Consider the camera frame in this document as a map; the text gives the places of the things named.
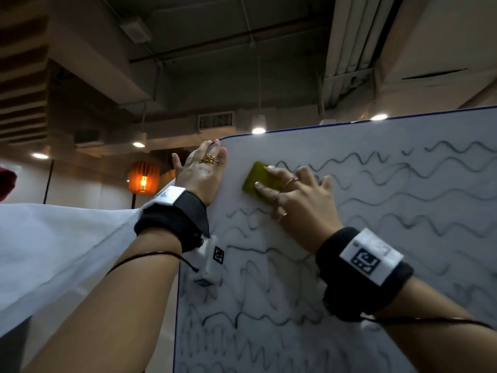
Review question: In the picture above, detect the person's right hand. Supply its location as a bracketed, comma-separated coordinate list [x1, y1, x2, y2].
[254, 165, 345, 255]

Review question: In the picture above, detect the person's left hand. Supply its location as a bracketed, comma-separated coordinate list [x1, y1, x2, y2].
[172, 138, 228, 206]

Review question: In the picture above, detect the yellow and black whiteboard eraser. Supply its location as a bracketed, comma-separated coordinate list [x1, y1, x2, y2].
[241, 161, 289, 201]

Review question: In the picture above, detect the large scribbled whiteboard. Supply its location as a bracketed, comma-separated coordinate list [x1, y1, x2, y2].
[172, 106, 497, 373]

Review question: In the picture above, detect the person's right forearm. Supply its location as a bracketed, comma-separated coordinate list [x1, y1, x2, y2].
[374, 277, 497, 373]

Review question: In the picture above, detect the person's left forearm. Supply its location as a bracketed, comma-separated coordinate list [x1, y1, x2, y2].
[21, 228, 184, 373]

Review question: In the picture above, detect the black wristband with marker tag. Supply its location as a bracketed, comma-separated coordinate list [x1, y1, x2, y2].
[134, 185, 211, 254]
[315, 227, 415, 323]

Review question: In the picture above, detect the orange lantern lamp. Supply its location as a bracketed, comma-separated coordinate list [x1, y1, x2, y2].
[127, 161, 161, 196]

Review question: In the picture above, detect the ceiling air vent grille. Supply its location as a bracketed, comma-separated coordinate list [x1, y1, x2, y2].
[197, 111, 235, 131]

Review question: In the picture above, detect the dark red ceiling pipe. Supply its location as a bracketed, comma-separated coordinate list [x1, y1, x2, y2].
[128, 14, 335, 65]

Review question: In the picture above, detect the black vertical pole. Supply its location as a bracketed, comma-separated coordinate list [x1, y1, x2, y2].
[42, 159, 55, 205]

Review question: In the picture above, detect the white cloth sheet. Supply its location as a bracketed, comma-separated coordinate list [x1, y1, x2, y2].
[0, 180, 176, 339]

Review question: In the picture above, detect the white ceiling device box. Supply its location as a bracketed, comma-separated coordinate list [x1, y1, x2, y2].
[119, 16, 153, 45]

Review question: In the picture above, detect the white ceiling pipe bundle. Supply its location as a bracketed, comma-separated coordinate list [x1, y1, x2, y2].
[322, 0, 398, 110]

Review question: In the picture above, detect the dark red object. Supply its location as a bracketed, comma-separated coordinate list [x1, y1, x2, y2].
[0, 166, 19, 203]

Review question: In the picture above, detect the gold stacked ring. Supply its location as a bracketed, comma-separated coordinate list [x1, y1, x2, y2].
[200, 153, 226, 168]

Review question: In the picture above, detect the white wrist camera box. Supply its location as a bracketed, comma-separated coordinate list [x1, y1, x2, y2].
[188, 235, 227, 289]

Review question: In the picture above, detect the thin black cable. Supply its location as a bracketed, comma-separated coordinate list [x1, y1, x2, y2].
[359, 314, 496, 332]
[105, 250, 200, 276]

